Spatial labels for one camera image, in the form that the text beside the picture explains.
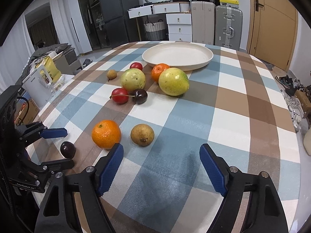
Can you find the dark purple plum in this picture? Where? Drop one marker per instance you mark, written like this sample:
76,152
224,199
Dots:
67,150

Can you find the red cherry tomato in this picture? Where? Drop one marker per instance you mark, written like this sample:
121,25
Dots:
137,65

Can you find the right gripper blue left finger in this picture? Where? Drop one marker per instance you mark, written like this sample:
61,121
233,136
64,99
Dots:
108,166

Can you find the brown pear-like fruit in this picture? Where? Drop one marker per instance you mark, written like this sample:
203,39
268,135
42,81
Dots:
142,135

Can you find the small tan longan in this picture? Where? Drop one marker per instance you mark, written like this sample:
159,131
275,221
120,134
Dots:
112,74

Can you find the checkered tablecloth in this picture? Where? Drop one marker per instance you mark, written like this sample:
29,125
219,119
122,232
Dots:
233,104

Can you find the white drawer cabinet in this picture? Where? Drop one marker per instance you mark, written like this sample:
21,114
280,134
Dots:
178,18

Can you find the silver suitcase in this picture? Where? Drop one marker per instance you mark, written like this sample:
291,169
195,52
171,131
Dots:
228,27

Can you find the black refrigerator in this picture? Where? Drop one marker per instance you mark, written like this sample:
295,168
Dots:
120,28

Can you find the dark cherry with stem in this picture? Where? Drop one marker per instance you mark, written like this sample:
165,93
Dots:
139,96

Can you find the small orange mandarin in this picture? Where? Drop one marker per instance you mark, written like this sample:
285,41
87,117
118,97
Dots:
157,71

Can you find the large orange mandarin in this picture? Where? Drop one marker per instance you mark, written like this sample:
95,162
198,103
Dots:
106,133

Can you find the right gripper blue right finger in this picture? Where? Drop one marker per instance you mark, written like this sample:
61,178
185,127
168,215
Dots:
216,169

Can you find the wooden door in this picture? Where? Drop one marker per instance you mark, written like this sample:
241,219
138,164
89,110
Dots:
273,31

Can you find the red tomato with stem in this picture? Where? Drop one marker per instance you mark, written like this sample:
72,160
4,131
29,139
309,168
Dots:
120,96

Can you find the yellow snack bag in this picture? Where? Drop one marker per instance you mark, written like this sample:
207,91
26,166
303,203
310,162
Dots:
52,70

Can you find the woven laundry basket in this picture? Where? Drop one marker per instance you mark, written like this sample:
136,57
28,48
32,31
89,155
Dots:
155,31

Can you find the beige suitcase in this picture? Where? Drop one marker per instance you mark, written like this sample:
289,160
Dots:
203,22

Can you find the cream round plate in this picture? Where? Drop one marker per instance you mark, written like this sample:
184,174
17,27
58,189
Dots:
182,55

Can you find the green yellow guava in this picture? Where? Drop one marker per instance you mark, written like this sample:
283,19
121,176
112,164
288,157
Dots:
133,79

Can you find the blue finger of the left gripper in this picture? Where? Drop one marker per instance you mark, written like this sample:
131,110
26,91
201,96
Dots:
58,165
50,133

